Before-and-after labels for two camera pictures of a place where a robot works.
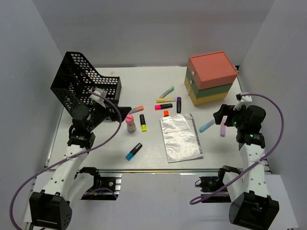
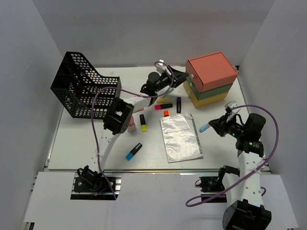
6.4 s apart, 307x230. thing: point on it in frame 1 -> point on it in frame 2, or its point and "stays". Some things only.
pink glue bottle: x=131 y=126 stays
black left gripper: x=113 y=116 -> x=178 y=76
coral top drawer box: x=211 y=70 stays
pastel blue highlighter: x=203 y=128 stays
